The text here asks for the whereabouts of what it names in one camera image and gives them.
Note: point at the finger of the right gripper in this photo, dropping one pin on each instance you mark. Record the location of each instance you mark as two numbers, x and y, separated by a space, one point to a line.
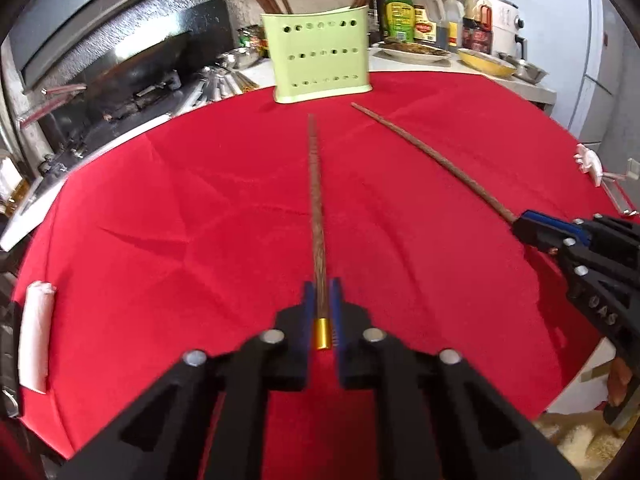
549 234

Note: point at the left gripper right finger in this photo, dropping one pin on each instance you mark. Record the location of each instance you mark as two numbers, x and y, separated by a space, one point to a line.
349 321

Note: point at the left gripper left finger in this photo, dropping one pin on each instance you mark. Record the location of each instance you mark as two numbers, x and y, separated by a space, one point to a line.
291 369

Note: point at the person's right hand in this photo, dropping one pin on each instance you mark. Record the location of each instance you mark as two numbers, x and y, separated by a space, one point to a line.
619 378

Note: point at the white crumpled tissue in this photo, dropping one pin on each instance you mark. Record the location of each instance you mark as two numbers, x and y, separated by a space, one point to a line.
588 162

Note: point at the red tablecloth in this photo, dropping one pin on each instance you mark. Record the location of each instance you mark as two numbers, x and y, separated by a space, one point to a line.
195 233

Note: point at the steel bowl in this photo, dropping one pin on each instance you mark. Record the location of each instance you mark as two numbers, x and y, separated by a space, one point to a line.
524 70

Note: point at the yellow bowl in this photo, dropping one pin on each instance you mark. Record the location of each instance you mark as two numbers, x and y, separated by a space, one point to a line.
485 63

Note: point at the white refrigerator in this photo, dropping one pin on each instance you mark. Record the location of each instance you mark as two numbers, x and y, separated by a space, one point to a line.
580 43

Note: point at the white air fryer appliance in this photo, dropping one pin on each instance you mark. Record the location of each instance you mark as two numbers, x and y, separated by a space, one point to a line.
506 29

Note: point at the dark red label bottle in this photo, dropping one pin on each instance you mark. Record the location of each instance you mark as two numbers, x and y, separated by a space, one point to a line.
477 26

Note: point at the clear oil bottle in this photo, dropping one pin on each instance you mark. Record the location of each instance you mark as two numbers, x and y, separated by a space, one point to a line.
454 14

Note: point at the plate of food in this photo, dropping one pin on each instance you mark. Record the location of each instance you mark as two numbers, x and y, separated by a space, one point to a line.
414 53

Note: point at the large vinegar jug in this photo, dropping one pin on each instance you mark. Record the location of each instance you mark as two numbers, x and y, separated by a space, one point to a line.
430 26

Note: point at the white rolled towel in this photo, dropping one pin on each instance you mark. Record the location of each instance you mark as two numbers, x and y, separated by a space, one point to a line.
33 346

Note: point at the green bottle yellow cap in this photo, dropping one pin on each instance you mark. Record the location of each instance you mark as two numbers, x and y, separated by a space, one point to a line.
400 20

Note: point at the green plastic utensil holder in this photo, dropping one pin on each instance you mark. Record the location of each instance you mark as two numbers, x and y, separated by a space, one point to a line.
318 55

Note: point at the wok on stove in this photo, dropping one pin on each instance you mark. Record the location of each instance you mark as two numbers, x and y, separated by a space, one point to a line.
110 81

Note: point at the range hood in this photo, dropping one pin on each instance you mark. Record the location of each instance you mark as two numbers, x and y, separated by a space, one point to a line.
47 29

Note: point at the metal bracket clamp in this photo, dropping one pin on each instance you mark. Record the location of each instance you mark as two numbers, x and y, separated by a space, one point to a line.
612 184

